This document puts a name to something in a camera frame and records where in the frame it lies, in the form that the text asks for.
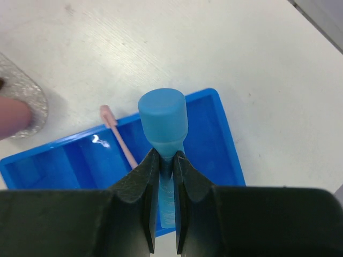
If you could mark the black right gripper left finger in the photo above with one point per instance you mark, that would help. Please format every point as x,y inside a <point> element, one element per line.
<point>117,221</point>

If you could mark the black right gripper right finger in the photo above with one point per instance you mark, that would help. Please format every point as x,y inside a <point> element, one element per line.
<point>214,220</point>

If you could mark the blue toothpaste tube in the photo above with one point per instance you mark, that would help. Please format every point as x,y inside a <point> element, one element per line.
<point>163,115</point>

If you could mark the pink plastic cup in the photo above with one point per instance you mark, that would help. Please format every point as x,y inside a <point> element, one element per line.
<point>15,116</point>

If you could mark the clear textured glass tray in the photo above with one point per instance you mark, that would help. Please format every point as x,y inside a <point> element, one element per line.
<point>19,86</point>

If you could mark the pink toothbrush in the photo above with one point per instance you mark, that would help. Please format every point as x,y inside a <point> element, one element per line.
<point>110,122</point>

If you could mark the blue plastic compartment bin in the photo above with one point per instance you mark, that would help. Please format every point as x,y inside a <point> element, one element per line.
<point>93,159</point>

